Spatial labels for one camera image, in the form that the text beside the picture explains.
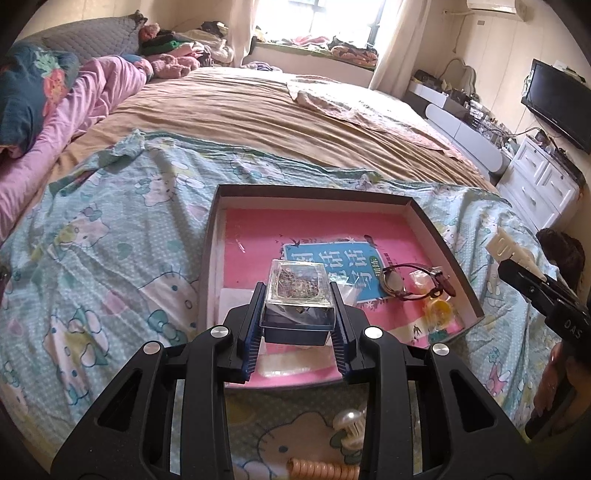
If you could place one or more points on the dark shallow cardboard box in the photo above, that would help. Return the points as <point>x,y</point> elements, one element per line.
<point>353,234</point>

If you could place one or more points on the red ball earrings bag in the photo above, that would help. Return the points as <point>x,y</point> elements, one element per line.
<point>352,294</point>

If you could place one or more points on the yellow orange earring bag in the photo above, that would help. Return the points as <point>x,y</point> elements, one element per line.
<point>438,310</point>

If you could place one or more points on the dark red strap watch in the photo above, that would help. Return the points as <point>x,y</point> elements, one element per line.
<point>395,281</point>

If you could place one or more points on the light blue cartoon blanket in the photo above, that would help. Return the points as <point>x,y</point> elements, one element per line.
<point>120,239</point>

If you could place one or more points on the white air conditioner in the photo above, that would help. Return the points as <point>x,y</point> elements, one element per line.
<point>516,8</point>

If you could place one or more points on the pearl hair clip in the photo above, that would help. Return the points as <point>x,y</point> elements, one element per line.
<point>352,423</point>

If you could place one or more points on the white drawer cabinet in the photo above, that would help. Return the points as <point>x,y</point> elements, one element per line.
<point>545,192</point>

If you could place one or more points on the white grey low cabinet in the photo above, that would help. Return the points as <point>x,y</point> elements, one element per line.
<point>450,118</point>

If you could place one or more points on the pink quilt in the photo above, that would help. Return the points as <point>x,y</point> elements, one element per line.
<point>102,84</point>

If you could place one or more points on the tan bed sheet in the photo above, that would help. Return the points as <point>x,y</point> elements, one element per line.
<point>255,109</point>

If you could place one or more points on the clear box with blue base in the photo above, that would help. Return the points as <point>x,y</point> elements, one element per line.
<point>299,309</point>

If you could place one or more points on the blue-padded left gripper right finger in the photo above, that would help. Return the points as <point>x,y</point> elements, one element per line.
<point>428,416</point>

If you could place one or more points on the black flat television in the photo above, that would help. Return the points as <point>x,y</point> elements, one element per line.
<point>561,101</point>

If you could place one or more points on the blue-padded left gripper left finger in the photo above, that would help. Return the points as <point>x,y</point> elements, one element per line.
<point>163,415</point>

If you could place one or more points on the pile of clothes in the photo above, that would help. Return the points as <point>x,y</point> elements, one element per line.
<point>167,54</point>

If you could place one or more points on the pink floral cloth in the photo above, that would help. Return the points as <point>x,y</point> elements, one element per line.
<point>369,109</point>

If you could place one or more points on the grey quilted pillow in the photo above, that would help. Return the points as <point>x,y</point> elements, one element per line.
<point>95,38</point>

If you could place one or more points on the white curtain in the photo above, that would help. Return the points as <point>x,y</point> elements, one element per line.
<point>399,38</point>

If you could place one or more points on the dark blue floral pillow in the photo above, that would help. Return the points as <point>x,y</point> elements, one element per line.
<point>34,80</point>

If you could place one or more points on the small white earring bag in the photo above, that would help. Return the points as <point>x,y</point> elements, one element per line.
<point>230,298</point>

